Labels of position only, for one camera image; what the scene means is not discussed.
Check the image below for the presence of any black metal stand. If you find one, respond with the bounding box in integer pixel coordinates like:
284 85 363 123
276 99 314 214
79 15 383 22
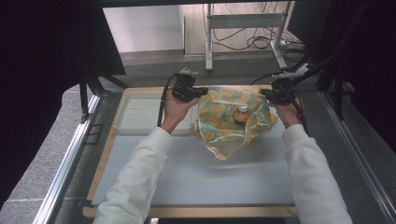
286 50 347 121
77 60 131 123

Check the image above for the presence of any aluminium rail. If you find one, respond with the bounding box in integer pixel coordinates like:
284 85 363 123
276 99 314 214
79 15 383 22
32 92 103 224
320 91 396 224

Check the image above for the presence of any white power strip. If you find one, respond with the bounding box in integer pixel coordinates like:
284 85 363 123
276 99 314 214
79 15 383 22
293 63 313 77

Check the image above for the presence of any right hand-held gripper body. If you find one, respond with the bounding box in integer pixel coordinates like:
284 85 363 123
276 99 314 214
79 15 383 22
270 72 301 105

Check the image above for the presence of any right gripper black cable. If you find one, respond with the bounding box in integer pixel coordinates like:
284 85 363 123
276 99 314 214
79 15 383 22
279 86 310 135

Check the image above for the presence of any tangle of black floor cables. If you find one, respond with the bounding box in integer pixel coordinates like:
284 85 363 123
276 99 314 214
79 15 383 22
211 2 302 53

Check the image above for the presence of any lemon print cloth bag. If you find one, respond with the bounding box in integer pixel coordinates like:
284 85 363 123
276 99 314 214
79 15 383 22
195 85 279 161

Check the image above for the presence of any black curtain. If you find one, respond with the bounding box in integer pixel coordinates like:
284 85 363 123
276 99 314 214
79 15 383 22
0 0 127 208
288 0 396 152

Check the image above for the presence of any white plastic tray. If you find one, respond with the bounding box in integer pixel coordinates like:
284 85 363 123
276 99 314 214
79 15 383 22
113 91 199 136

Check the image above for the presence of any person's right hand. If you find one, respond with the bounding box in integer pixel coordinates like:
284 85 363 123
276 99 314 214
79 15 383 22
270 98 304 129

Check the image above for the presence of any person's left hand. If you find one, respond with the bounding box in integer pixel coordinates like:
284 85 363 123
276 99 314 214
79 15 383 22
160 91 200 134

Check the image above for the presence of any orange drink bottle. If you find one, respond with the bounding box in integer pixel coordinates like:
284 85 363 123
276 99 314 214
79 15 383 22
233 105 252 126

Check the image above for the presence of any white metal desk frame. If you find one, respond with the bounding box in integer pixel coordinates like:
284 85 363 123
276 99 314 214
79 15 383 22
204 1 294 72

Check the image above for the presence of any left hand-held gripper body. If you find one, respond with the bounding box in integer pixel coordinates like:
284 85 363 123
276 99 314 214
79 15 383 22
171 66 200 103

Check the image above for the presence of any pale blue table mat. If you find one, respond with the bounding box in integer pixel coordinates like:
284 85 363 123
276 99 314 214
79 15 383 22
92 90 295 206

